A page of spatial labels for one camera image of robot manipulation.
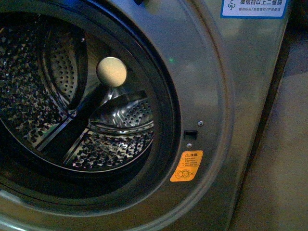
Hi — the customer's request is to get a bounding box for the grey front-load washing machine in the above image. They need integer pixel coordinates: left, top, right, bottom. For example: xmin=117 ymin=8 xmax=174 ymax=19
xmin=0 ymin=0 xmax=292 ymax=231

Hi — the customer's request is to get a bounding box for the lower latch screw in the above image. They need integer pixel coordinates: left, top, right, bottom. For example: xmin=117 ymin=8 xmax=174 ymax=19
xmin=186 ymin=143 xmax=192 ymax=149

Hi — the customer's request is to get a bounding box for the latch screw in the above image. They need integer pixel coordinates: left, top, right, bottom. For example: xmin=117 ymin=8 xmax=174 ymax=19
xmin=186 ymin=143 xmax=192 ymax=149
xmin=197 ymin=121 xmax=204 ymax=127

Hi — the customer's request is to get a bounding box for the upper latch screw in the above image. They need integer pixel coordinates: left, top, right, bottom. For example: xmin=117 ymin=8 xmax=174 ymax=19
xmin=197 ymin=121 xmax=204 ymax=127

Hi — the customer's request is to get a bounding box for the orange warning sticker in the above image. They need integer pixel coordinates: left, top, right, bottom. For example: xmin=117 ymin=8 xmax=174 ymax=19
xmin=170 ymin=150 xmax=204 ymax=182

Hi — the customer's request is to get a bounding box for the stainless steel washer drum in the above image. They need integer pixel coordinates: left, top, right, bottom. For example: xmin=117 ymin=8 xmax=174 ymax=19
xmin=0 ymin=13 xmax=154 ymax=172

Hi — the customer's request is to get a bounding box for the blue white QR label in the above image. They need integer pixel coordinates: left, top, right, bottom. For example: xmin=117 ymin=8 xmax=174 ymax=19
xmin=220 ymin=0 xmax=289 ymax=19

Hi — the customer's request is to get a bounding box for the black rubber door gasket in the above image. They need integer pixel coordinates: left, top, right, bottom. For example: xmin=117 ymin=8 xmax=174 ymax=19
xmin=0 ymin=0 xmax=178 ymax=205

